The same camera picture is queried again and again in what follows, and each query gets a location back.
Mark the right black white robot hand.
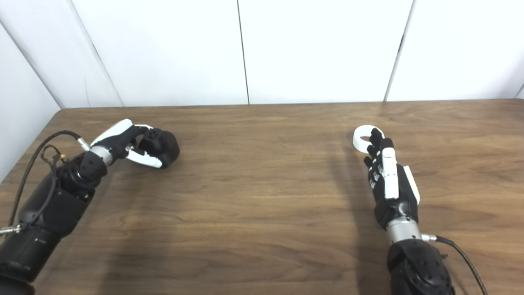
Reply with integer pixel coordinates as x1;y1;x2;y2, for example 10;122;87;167
364;128;421;230

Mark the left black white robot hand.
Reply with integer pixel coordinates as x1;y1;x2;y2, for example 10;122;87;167
89;119;164;169

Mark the round black plastic part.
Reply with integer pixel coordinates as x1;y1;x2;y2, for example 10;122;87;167
137;128;181;168

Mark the white plastic ring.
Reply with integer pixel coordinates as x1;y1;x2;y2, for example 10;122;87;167
353;125;385;151

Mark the thin wire with yellow connector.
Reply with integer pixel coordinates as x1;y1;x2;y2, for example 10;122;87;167
18;144;67;230

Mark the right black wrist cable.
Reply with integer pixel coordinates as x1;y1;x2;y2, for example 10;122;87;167
422;234;488;295

